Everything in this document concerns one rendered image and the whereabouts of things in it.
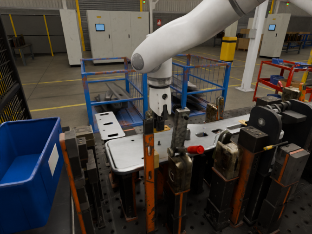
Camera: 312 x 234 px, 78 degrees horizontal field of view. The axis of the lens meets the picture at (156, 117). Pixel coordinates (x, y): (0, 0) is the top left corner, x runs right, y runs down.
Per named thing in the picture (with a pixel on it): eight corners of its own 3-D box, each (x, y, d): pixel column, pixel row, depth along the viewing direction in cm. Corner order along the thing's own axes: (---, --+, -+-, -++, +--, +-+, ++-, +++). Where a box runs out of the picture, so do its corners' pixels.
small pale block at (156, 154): (155, 223, 79) (155, 148, 63) (158, 230, 76) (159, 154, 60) (147, 226, 77) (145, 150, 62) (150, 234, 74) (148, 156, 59)
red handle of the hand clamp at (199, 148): (180, 145, 64) (207, 143, 50) (181, 152, 64) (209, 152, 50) (168, 148, 63) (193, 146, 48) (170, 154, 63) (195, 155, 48)
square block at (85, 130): (101, 188, 96) (91, 123, 81) (104, 200, 89) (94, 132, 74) (84, 193, 93) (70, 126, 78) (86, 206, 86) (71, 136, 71)
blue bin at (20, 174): (68, 149, 69) (60, 116, 63) (47, 226, 42) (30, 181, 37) (15, 156, 65) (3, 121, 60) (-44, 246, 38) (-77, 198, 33)
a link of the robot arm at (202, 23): (232, 11, 37) (136, 82, 57) (249, 15, 49) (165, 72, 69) (210, -32, 37) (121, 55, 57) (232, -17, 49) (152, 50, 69)
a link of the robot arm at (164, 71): (161, 80, 60) (176, 74, 67) (162, 33, 54) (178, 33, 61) (140, 76, 64) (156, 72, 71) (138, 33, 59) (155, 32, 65)
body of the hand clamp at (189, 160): (178, 220, 80) (182, 149, 65) (186, 235, 74) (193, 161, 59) (165, 225, 78) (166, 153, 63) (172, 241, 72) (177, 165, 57)
